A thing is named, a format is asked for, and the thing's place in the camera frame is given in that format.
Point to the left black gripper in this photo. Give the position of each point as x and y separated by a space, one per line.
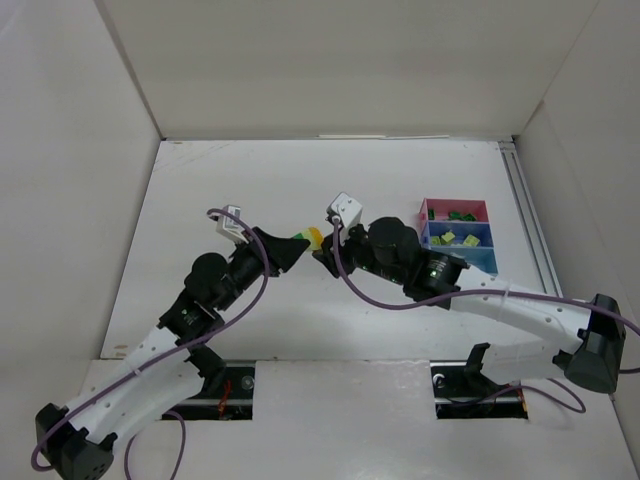
261 248

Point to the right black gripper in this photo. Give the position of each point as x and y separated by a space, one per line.
339 253

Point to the yellow curved lego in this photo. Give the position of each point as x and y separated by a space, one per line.
315 238

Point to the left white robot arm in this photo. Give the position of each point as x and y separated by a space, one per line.
172 363

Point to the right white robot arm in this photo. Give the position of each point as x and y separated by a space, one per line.
581 341

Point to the purple-blue container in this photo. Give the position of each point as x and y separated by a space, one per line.
460 229

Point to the pink container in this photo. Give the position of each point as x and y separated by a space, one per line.
445 206

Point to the light blue container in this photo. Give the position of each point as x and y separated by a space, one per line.
483 258

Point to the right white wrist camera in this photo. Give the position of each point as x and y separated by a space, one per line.
346 209

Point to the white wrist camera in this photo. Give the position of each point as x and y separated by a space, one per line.
228 226
346 209

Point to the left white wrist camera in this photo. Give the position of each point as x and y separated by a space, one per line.
228 226

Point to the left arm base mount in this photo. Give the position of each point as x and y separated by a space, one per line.
227 397

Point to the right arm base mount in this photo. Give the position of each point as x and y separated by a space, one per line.
461 392

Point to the aluminium rail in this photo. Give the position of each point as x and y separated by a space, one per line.
529 218

